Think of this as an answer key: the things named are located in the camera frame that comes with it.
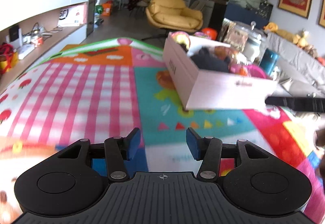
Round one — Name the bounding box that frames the grey sofa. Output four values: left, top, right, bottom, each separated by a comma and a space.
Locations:
265, 32, 324, 97

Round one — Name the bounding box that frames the teal thermos bottle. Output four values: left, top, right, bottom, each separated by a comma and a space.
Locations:
259, 49, 279, 76

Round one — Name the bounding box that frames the yellow lounge chair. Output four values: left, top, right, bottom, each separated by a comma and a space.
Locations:
145, 0, 203, 33

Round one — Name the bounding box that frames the packaged bread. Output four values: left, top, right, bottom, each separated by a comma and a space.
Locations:
214, 46, 238, 65

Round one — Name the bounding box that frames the colourful play mat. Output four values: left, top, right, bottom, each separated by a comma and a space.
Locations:
1, 38, 324, 223

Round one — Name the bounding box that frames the orange round toy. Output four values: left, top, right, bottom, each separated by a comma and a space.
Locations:
201, 28, 218, 40

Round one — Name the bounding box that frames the black plush toy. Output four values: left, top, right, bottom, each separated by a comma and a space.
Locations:
191, 47, 229, 73

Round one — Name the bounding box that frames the white SF express box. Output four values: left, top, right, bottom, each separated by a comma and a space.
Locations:
57, 3, 87, 27

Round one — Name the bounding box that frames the pink cardboard storage box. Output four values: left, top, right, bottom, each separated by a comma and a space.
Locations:
162, 33, 278, 110

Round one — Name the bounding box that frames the yellow duck plush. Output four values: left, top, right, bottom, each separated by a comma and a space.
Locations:
263, 22, 299, 44

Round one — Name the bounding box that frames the pink plastic bowl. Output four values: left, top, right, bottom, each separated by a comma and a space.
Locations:
237, 65, 268, 79

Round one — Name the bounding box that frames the glass jar with lid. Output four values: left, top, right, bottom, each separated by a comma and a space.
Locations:
235, 21, 267, 63

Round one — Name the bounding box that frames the red framed calligraphy picture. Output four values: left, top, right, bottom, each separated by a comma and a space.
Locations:
318, 1, 325, 28

